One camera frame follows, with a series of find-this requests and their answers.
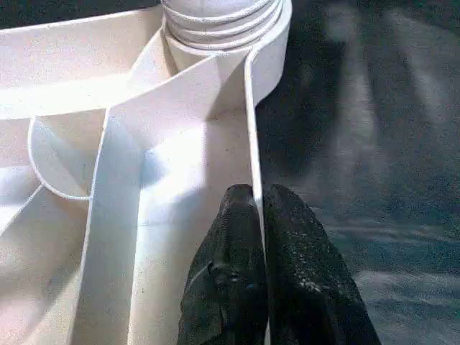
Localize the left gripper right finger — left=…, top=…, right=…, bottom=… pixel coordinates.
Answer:
left=263, top=183, right=382, bottom=345

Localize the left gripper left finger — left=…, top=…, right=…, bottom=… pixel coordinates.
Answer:
left=178, top=183, right=270, bottom=345

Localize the white plastic table top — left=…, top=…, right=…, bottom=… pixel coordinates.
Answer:
left=0, top=0, right=294, bottom=345

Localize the white plastic table leg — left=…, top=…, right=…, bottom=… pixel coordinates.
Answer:
left=160, top=0, right=285, bottom=52

